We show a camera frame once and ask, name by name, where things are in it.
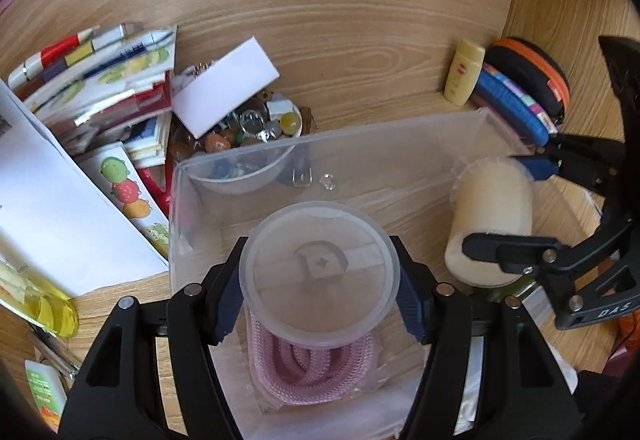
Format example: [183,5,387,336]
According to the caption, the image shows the yellow sunscreen bottle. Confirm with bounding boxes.
[443,38,487,107]

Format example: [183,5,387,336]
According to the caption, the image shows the stack of booklets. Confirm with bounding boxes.
[15,22,178,171]

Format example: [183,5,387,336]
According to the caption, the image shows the clear plastic storage box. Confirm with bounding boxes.
[167,108,541,440]

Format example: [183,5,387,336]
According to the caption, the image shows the black orange zip case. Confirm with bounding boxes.
[484,38,571,128]

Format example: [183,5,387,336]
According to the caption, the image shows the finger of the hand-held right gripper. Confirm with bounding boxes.
[515,132,626,193]
[461,232,576,275]

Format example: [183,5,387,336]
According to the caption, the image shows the pink braided rope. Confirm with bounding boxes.
[247,307,381,408]

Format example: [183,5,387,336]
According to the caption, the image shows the white paper sheets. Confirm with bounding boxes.
[0,80,168,295]

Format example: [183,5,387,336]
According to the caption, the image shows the round translucent lidded container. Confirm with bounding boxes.
[239,201,401,350]

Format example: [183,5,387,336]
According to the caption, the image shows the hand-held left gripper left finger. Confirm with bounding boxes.
[57,236,248,440]

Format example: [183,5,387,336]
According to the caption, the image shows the fruit sticker sheet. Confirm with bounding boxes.
[82,145,171,265]

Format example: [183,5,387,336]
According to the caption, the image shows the clear bowl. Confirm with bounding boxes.
[187,145,298,195]

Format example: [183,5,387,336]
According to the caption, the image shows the white red pen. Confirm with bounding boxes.
[7,22,146,88]

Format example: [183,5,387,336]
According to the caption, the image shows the bowl of small trinkets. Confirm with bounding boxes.
[170,90,313,155]

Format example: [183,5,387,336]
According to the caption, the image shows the blue pouch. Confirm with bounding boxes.
[472,64,551,148]

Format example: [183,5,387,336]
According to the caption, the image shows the white rectangular box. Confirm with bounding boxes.
[171,37,280,138]

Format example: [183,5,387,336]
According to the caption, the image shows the green white small packet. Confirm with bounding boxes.
[24,360,68,433]

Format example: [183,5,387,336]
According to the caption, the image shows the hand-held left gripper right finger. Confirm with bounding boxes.
[390,235,586,440]

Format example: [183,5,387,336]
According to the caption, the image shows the orange cloth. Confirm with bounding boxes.
[615,310,640,361]

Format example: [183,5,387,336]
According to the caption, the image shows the wooden desktop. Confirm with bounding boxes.
[0,0,640,440]

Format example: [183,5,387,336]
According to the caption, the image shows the yellow-green bottle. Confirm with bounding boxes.
[0,260,81,338]

